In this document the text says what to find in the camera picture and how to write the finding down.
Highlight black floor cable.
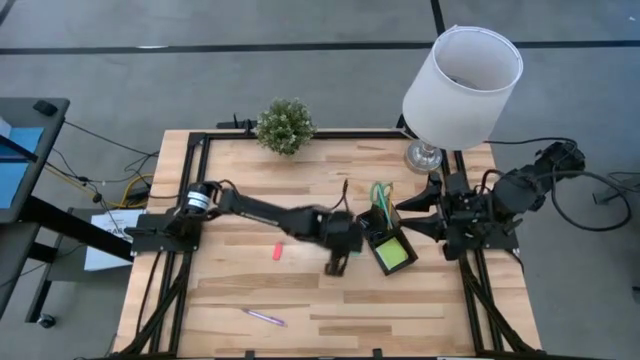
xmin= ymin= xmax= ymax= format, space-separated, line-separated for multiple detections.
xmin=63 ymin=119 xmax=161 ymax=201

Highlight white paper sheet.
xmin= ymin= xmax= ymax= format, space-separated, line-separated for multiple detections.
xmin=83 ymin=208 xmax=148 ymax=273

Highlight purple pen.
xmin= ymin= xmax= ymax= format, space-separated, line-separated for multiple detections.
xmin=241 ymin=307 xmax=288 ymax=328

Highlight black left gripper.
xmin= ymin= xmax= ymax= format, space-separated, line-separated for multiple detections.
xmin=318 ymin=210 xmax=365 ymax=277

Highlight black mesh desk organizer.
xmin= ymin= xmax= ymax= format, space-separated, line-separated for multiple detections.
xmin=355 ymin=201 xmax=420 ymax=278

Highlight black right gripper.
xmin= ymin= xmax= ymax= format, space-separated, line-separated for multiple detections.
xmin=394 ymin=172 xmax=489 ymax=246

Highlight green handled scissors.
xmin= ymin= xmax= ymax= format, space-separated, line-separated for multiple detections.
xmin=368 ymin=180 xmax=395 ymax=224

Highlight green sticky note pad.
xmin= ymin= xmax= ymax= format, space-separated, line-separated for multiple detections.
xmin=374 ymin=235 xmax=411 ymax=272

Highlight green artificial plant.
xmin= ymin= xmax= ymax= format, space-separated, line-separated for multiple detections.
xmin=255 ymin=96 xmax=318 ymax=157

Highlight grey side desk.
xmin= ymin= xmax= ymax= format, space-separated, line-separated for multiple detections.
xmin=0 ymin=96 xmax=136 ymax=324

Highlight yellow floor cable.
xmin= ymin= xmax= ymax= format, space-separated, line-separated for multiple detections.
xmin=43 ymin=163 xmax=155 ymax=209

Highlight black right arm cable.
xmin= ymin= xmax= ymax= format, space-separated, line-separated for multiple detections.
xmin=482 ymin=136 xmax=633 ymax=233

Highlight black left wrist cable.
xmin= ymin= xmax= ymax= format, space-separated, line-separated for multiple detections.
xmin=327 ymin=178 xmax=351 ymax=214

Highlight laptop with blue screen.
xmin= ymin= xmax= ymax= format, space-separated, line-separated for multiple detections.
xmin=0 ymin=117 xmax=46 ymax=211

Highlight white shade silver table lamp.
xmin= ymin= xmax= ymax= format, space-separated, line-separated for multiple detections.
xmin=401 ymin=24 xmax=525 ymax=176

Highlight black computer mouse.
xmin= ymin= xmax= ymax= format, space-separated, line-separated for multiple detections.
xmin=32 ymin=99 xmax=59 ymax=118

